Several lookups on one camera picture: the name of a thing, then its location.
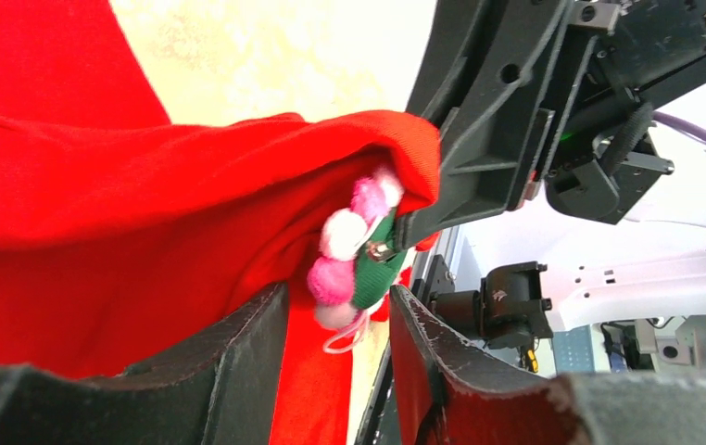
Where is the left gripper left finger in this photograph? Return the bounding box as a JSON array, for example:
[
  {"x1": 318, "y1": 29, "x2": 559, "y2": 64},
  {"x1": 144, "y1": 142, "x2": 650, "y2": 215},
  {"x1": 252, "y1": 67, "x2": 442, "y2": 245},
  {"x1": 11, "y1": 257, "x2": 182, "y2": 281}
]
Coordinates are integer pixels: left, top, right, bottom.
[{"x1": 0, "y1": 284, "x2": 288, "y2": 444}]

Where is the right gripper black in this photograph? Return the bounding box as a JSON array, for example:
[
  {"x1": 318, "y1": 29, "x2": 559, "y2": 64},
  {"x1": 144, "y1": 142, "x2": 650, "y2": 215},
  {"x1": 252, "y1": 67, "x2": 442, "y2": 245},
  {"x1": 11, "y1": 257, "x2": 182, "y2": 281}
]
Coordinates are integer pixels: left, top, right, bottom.
[{"x1": 397, "y1": 0, "x2": 706, "y2": 250}]

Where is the red t-shirt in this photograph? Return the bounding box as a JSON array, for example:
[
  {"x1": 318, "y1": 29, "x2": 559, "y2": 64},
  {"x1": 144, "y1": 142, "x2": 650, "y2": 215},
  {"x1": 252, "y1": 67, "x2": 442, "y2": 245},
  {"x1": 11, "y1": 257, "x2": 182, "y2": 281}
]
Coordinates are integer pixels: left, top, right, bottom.
[{"x1": 0, "y1": 1, "x2": 439, "y2": 444}]

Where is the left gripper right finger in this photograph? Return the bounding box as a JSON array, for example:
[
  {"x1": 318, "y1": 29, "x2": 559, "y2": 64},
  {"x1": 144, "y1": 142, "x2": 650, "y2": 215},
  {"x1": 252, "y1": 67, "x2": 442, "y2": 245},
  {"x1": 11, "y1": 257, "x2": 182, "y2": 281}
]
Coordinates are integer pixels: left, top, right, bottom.
[{"x1": 388, "y1": 284, "x2": 706, "y2": 445}]

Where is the pink flower brooch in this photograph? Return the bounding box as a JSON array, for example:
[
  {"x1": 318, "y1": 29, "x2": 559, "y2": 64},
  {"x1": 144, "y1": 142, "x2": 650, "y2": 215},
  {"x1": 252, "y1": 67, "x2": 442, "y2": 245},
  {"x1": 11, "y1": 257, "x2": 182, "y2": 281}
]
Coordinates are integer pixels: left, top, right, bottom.
[{"x1": 307, "y1": 166, "x2": 409, "y2": 355}]

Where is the aluminium rail frame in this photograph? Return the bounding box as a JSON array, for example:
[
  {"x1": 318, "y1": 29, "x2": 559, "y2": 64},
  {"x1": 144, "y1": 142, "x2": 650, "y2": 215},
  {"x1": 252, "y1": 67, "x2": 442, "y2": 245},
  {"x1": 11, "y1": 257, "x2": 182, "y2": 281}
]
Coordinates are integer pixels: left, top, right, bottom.
[{"x1": 353, "y1": 227, "x2": 465, "y2": 444}]

